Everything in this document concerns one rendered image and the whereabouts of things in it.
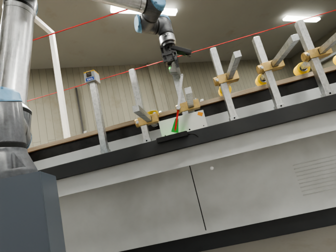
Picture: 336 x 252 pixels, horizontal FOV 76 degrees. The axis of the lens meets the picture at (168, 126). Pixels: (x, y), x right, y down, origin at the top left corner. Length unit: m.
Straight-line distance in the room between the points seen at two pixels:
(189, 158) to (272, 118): 0.49
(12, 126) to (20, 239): 0.29
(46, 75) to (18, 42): 4.67
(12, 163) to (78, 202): 1.00
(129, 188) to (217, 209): 0.57
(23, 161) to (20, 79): 0.38
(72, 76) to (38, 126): 1.38
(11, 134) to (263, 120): 1.07
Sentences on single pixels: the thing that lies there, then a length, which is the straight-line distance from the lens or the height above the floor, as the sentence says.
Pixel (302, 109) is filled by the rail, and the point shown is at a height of 0.66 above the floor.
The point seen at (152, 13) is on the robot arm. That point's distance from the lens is 1.19.
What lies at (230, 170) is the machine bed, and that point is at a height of 0.43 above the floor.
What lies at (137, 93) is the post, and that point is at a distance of 1.30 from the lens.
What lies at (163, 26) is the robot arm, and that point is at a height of 1.30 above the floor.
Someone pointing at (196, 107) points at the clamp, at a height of 0.82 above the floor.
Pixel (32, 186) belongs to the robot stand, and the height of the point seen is 0.57.
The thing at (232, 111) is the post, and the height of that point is 0.75.
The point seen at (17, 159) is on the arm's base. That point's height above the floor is 0.65.
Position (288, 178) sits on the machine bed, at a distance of 1.50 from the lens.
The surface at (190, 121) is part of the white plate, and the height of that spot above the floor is 0.76.
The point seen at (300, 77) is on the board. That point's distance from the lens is 1.60.
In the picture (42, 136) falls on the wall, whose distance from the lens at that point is 5.25.
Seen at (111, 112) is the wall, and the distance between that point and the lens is 5.33.
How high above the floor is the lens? 0.54
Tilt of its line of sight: 11 degrees up
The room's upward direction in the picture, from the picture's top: 14 degrees counter-clockwise
